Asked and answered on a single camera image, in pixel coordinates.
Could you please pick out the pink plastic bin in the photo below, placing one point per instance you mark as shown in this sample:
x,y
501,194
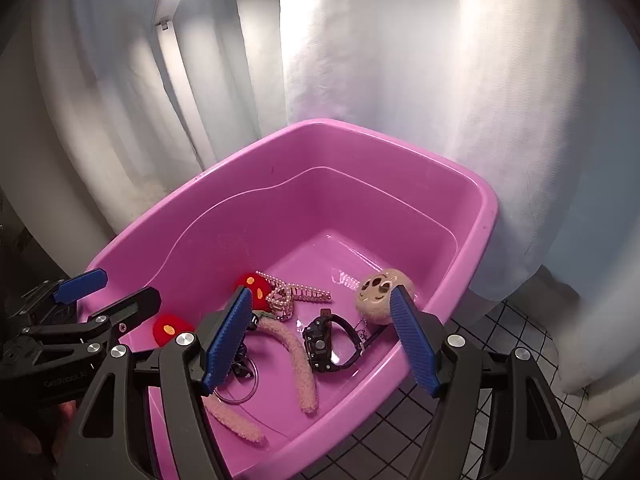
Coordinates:
x,y
324,204

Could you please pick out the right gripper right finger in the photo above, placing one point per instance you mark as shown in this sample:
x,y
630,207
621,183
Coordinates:
x,y
527,435

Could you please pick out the beige sloth plush clip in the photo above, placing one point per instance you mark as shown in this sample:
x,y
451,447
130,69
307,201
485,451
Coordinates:
x,y
373,295

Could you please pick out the pink strawberry plush headband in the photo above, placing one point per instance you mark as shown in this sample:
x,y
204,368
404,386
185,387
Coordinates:
x,y
287,402

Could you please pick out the large silver bangle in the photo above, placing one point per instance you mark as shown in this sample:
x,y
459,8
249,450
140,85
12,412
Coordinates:
x,y
242,384

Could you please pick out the black wrist watch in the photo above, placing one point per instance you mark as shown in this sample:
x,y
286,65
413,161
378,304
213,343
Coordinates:
x,y
319,345

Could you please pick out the white curtain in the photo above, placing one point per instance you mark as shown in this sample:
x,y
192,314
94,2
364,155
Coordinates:
x,y
538,97

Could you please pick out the person's left hand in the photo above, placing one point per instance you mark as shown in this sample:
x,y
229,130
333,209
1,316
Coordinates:
x,y
32,441

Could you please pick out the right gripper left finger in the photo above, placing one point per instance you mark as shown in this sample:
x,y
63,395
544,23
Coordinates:
x,y
112,435

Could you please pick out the white desk lamp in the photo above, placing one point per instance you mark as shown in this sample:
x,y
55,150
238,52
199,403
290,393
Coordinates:
x,y
164,24

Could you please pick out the pearl hair clip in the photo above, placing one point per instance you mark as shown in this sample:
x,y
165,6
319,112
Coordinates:
x,y
283,296

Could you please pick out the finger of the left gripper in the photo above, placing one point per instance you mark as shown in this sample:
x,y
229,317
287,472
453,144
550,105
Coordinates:
x,y
104,328
80,286

